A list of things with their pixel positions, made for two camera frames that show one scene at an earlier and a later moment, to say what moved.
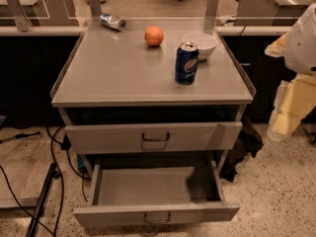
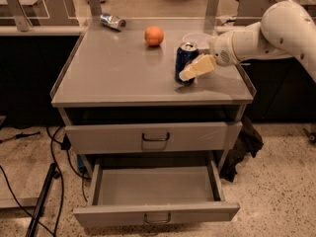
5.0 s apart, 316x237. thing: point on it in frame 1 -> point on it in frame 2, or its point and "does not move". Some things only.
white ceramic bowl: [204, 42] does not move
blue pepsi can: [187, 63] does not move
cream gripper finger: [293, 98] -> [199, 66]
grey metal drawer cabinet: [118, 95] does not move
